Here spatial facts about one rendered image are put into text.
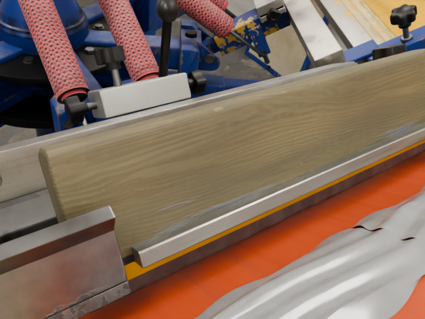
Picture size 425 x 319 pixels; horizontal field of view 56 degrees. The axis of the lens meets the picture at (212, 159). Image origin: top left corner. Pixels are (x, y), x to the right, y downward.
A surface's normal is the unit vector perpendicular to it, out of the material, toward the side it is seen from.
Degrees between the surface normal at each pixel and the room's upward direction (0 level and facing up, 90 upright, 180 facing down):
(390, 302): 12
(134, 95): 58
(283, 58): 78
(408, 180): 32
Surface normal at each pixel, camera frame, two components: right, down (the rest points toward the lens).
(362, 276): 0.06, -0.70
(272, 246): -0.18, -0.95
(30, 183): 0.53, 0.11
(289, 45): -0.80, 0.12
